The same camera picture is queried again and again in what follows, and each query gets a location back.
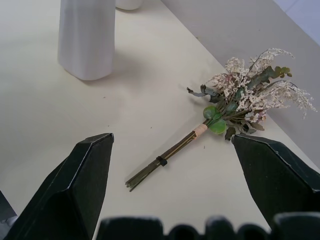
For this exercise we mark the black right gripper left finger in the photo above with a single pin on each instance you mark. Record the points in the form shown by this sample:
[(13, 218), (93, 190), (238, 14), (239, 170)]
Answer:
[(65, 185)]

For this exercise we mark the dried flower bouquet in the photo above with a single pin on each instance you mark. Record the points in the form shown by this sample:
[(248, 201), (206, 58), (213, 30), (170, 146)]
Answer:
[(232, 105)]

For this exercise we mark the small white container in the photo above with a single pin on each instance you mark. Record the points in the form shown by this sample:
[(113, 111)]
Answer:
[(128, 3)]

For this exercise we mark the tall white ceramic vase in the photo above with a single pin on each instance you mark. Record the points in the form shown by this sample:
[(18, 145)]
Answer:
[(86, 37)]

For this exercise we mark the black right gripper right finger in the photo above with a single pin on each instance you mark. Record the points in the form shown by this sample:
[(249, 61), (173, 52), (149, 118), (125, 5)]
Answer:
[(272, 175)]

